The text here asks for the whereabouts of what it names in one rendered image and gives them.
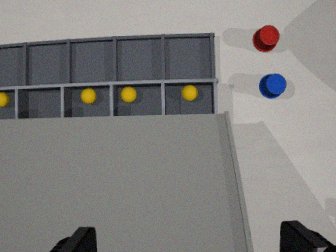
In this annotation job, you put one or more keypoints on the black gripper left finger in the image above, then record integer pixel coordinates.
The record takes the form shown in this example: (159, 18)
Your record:
(82, 240)

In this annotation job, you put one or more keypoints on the yellow ball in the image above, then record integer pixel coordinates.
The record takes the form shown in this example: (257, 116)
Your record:
(189, 92)
(4, 99)
(88, 95)
(128, 94)

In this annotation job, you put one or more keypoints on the blue plug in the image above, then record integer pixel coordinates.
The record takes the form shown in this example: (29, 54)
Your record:
(272, 86)

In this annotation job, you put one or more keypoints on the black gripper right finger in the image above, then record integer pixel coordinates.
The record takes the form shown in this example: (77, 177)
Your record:
(295, 237)

